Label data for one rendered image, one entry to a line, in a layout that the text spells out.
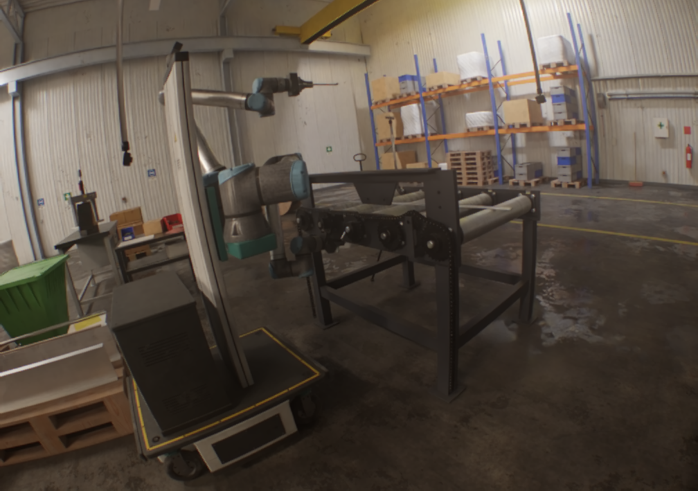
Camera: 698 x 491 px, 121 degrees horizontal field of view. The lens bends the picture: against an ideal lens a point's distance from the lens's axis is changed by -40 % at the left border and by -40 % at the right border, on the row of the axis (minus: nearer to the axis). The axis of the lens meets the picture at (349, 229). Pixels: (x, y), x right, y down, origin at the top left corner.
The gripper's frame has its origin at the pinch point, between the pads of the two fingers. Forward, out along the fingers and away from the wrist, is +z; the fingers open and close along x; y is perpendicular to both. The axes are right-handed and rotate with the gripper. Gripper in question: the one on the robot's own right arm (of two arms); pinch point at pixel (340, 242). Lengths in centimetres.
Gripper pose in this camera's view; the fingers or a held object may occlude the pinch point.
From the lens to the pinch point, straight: 197.7
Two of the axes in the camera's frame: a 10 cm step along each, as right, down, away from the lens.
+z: 7.2, -0.3, 7.0
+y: -4.0, 8.0, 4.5
